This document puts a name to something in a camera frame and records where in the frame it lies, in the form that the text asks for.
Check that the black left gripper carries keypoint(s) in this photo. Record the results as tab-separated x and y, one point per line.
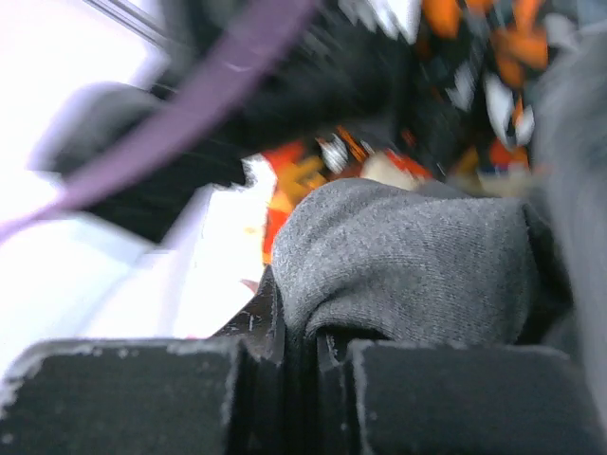
349	64

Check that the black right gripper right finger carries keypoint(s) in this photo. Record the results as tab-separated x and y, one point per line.
380	397

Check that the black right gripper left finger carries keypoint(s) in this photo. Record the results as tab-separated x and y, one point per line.
146	396

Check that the black orange white patterned cloth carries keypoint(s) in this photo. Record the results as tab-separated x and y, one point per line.
461	88

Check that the grey cloth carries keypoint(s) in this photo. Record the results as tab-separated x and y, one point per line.
412	268

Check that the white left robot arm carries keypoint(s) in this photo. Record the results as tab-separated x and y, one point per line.
84	278

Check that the orange red camouflage cloth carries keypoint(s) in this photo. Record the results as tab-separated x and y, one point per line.
294	185

